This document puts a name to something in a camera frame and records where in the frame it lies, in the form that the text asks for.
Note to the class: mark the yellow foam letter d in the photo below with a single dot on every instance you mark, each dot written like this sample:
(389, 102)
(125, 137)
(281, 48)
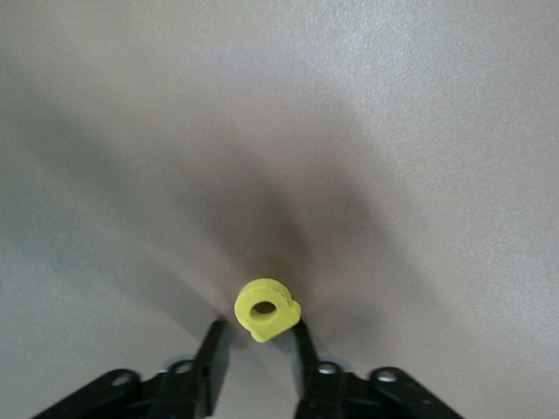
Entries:
(244, 323)

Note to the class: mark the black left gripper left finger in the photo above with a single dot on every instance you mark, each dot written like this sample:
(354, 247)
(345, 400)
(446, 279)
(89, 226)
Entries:
(209, 371)

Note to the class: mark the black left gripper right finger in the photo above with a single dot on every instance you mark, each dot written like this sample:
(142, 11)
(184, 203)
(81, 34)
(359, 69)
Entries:
(314, 393)

